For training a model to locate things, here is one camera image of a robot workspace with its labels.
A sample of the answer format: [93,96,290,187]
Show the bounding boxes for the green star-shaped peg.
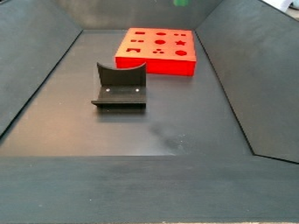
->
[173,0,189,6]

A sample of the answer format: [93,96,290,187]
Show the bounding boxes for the red shape-sorting board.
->
[114,27,196,76]

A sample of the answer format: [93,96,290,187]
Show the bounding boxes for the black curved holder bracket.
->
[90,64,146,107]

